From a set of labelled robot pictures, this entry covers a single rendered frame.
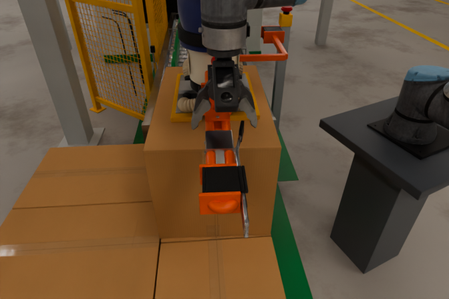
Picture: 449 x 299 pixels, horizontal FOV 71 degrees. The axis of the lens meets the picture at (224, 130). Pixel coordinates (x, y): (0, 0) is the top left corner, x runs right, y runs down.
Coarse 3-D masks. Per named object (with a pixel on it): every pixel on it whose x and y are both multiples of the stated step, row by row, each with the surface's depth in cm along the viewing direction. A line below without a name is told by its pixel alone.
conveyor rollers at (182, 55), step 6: (174, 30) 317; (174, 36) 302; (180, 48) 273; (180, 54) 266; (186, 54) 260; (240, 54) 261; (168, 60) 250; (180, 60) 251; (168, 66) 243; (180, 66) 244
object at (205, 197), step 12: (204, 168) 61; (216, 168) 60; (228, 168) 60; (204, 180) 58; (216, 180) 58; (228, 180) 58; (204, 192) 55; (216, 192) 55; (228, 192) 55; (240, 192) 55; (204, 204) 56; (240, 204) 57
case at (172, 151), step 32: (160, 96) 116; (256, 96) 116; (160, 128) 99; (256, 128) 99; (160, 160) 92; (192, 160) 92; (256, 160) 93; (160, 192) 99; (192, 192) 100; (256, 192) 101; (160, 224) 108; (192, 224) 109; (224, 224) 109; (256, 224) 110
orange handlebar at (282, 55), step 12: (276, 36) 129; (240, 60) 112; (252, 60) 112; (264, 60) 113; (276, 60) 113; (216, 120) 77; (228, 120) 77; (228, 156) 66; (216, 204) 55; (228, 204) 55
